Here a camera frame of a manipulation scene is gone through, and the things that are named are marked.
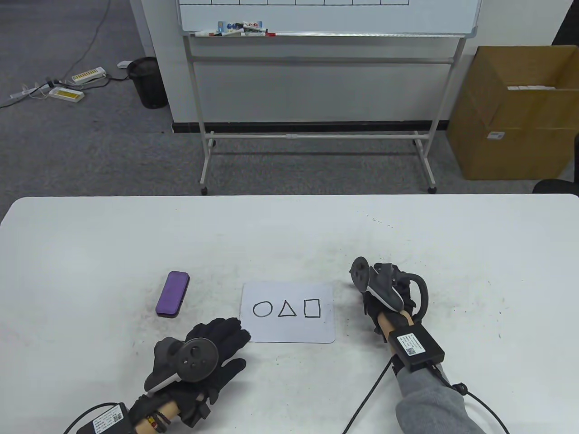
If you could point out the person's right hand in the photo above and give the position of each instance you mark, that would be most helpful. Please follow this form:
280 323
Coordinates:
373 308

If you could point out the person's left hand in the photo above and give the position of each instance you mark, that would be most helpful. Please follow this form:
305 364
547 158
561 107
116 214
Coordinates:
224 333

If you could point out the purple eraser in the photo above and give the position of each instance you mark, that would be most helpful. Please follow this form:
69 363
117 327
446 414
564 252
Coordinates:
172 294

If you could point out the small white whiteboard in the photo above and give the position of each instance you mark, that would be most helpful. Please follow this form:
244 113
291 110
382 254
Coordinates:
289 333

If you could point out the person's right forearm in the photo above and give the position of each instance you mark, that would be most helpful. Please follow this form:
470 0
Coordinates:
429 402

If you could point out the large whiteboard on metal stand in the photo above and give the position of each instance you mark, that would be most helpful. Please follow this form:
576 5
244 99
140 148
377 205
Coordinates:
316 18

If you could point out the red capped marker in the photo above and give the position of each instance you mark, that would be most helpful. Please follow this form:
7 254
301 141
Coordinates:
203 33
258 33

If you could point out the colourful marker pack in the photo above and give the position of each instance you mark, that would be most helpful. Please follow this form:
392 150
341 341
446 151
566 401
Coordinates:
233 26

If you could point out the black grey right controller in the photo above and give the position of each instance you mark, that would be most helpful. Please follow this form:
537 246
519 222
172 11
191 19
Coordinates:
384 287

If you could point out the black right wrist sensor box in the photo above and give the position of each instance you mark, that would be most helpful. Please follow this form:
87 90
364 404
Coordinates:
414 346

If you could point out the black wrist sensor box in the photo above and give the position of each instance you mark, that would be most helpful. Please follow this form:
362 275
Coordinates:
414 346
106 420

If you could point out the black left wrist sensor box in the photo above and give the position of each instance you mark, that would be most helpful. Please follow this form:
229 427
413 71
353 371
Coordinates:
106 420

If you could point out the brown cardboard box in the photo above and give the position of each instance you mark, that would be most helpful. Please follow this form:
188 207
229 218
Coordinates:
520 149

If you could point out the black chair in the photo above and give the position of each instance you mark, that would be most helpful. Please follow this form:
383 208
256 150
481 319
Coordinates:
556 186

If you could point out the black mesh wastebasket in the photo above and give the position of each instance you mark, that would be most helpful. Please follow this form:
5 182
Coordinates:
149 86

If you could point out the white items in cardboard box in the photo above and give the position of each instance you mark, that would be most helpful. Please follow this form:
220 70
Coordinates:
531 87

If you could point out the white yellow power strip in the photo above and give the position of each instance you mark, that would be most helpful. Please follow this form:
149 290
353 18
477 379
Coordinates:
67 94

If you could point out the black tall object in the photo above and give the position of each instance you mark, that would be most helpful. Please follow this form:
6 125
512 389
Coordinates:
570 27

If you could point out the white power strips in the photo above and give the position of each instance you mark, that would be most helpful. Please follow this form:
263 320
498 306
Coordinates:
109 4

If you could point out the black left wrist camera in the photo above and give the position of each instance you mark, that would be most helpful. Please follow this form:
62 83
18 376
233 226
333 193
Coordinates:
194 411

